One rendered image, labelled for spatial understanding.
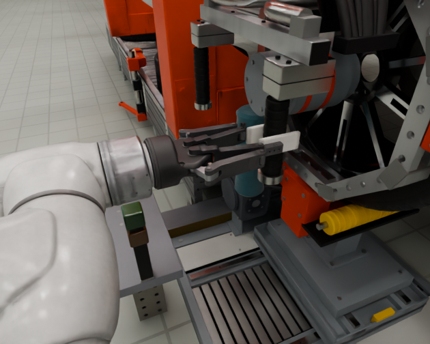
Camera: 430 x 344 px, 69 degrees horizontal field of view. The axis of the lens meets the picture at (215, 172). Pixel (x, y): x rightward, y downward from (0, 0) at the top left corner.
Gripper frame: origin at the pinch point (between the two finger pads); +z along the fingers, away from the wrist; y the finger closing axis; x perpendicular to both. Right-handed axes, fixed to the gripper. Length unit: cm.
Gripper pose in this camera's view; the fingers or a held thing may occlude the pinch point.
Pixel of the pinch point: (272, 137)
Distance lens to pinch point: 51.8
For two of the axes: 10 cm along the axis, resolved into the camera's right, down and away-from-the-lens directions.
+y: 3.7, 5.2, -7.7
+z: 9.3, -2.2, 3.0
